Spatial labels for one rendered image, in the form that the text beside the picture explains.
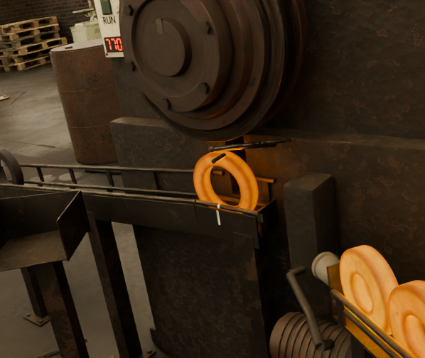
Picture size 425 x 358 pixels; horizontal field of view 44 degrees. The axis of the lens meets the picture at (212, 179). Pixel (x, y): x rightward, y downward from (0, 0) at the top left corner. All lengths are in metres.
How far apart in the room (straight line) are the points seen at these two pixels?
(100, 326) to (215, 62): 1.44
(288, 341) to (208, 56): 0.61
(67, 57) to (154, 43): 2.92
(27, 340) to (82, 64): 2.26
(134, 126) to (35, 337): 1.09
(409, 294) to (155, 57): 0.69
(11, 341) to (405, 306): 1.80
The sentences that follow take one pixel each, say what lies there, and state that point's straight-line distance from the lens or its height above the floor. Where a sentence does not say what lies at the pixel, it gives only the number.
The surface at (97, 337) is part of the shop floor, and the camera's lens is 2.20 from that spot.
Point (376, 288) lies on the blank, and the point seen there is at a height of 0.74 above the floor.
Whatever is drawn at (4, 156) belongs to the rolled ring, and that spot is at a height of 0.73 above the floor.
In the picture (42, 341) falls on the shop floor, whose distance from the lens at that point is 2.29.
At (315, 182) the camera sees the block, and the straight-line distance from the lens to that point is 1.16.
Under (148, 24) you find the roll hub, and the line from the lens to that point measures 1.18.
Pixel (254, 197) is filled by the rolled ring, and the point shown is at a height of 0.74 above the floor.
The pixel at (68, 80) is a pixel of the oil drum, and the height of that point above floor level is 0.66.
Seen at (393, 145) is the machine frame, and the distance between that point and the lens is 1.14.
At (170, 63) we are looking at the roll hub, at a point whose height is 1.08.
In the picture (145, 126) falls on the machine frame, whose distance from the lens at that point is 1.54.
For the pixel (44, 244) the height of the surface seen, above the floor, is 0.60.
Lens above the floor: 1.25
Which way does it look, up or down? 21 degrees down
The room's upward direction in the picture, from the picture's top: 9 degrees counter-clockwise
